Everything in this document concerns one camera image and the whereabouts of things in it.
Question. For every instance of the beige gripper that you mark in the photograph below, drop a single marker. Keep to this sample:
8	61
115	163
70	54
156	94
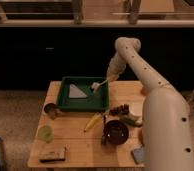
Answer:
116	67

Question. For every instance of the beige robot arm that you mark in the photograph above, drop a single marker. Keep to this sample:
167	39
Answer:
166	129

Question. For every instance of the orange fruit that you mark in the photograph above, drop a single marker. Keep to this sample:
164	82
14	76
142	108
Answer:
143	91

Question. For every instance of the green square tray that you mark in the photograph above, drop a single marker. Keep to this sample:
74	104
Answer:
92	102

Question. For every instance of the bunch of dark grapes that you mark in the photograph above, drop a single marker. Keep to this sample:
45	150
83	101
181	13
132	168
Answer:
119	110

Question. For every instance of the grey triangular cloth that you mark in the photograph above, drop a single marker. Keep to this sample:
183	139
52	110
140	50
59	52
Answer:
75	92

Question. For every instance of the yellow banana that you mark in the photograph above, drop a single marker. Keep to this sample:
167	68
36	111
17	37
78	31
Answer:
92	122

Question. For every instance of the green vegetable toy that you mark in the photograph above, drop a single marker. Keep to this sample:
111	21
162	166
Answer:
130	122

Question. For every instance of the black utensil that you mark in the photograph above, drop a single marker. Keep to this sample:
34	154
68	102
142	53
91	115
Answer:
103	138

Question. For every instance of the dark purple bowl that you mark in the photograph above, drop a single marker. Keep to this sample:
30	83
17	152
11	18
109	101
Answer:
116	132

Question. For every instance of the blue sponge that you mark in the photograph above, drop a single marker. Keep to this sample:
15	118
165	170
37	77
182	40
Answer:
138	155

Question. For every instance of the green plastic cup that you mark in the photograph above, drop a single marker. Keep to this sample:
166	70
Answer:
45	133

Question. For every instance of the wooden shelf rack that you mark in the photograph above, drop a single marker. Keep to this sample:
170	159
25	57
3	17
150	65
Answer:
97	13

